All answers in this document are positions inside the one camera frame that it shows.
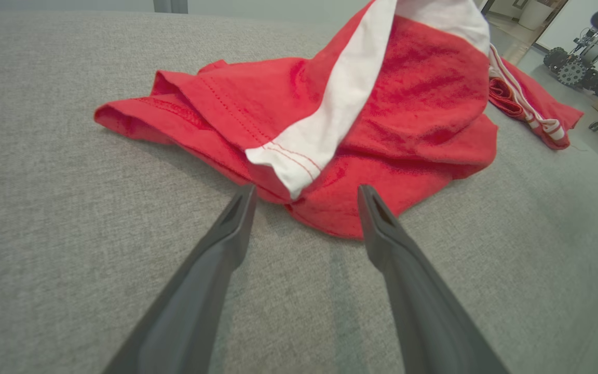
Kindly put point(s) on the red basketball jersey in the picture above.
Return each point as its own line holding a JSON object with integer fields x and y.
{"x": 538, "y": 98}

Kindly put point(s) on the white bin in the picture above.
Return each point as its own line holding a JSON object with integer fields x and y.
{"x": 535, "y": 13}

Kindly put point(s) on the black wheeled robot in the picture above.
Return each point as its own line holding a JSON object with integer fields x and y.
{"x": 571, "y": 72}

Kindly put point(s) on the grey fabric sofa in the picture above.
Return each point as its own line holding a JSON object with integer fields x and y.
{"x": 70, "y": 234}

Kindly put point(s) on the red shorts with white stripe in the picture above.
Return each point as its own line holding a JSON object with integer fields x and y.
{"x": 423, "y": 104}

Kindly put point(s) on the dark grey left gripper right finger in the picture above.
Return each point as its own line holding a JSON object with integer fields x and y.
{"x": 413, "y": 301}

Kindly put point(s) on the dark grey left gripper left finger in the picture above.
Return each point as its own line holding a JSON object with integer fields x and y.
{"x": 211, "y": 280}

